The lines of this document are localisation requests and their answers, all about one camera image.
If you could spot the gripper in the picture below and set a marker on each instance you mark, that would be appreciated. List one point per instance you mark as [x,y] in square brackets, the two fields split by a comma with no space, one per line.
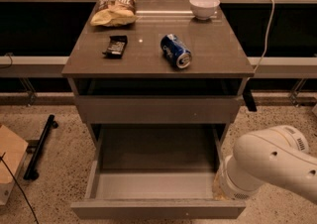
[229,184]

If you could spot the grey drawer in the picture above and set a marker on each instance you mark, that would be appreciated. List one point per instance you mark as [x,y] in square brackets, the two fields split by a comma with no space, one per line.
[155,172]
[157,110]

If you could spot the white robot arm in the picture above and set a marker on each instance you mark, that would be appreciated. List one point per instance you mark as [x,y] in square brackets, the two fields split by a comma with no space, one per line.
[277,155]

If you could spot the grey drawer cabinet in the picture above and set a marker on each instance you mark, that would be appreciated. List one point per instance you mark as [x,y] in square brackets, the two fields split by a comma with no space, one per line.
[219,66]

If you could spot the closed grey top drawer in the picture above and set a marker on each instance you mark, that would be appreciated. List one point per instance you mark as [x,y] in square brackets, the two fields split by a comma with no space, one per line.
[157,110]

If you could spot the blue soda can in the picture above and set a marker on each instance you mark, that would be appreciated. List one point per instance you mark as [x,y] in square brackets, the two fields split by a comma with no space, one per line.
[175,51]

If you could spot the black snack wrapper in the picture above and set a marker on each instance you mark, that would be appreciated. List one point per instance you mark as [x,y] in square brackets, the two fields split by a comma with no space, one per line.
[116,46]

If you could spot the white bowl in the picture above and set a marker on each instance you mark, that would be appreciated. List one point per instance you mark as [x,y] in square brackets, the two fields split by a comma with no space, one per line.
[204,9]

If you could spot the black bar on floor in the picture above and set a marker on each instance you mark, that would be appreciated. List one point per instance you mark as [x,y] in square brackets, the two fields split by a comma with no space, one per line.
[31,172]

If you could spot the cardboard box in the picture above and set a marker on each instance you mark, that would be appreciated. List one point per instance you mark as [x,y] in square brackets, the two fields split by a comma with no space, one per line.
[13,151]

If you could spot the yellow chip bag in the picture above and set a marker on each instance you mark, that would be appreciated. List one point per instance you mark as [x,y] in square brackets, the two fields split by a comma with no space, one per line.
[113,13]

